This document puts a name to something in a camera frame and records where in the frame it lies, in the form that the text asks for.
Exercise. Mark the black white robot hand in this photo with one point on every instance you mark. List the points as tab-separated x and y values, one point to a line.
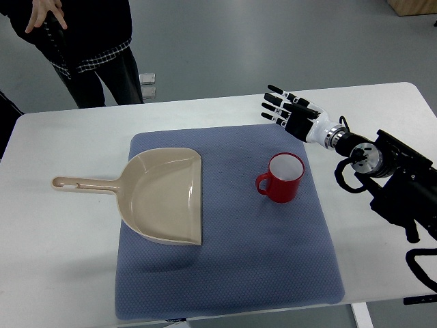
301	118

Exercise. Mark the person's bare hand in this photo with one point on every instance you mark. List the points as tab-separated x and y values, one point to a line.
41	9

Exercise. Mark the red mug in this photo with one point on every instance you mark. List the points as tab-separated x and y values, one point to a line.
281	181

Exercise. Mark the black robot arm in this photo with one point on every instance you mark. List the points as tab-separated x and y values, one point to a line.
401	181

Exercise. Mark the beige plastic dustpan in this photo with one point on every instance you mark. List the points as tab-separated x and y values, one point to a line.
159	194

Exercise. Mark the person in black clothes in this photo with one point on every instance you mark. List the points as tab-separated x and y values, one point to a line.
91	54

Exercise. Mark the dark object left edge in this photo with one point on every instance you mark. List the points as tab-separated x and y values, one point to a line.
10	114

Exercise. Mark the grey foot pedal upper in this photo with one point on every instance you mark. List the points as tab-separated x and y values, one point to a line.
147	78

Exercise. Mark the grey foot pedal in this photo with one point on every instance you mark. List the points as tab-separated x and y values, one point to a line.
148	92
147	78

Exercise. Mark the grey foot pedal lower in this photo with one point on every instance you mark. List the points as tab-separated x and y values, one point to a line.
148	92

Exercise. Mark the blue textured mat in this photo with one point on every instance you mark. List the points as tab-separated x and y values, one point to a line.
256	254

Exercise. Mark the wooden box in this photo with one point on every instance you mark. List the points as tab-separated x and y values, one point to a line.
413	7

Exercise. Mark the white table leg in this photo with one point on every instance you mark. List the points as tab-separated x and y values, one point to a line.
361	315

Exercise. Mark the black table control panel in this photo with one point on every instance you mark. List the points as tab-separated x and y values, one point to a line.
420	300

